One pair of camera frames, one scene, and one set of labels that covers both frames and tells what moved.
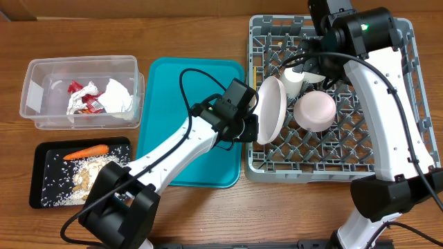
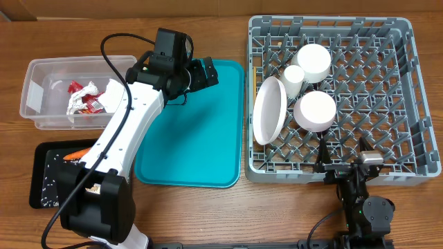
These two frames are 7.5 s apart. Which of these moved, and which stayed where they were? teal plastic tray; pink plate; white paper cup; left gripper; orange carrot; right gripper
Moved: left gripper; right gripper
Stayed: pink plate; orange carrot; teal plastic tray; white paper cup
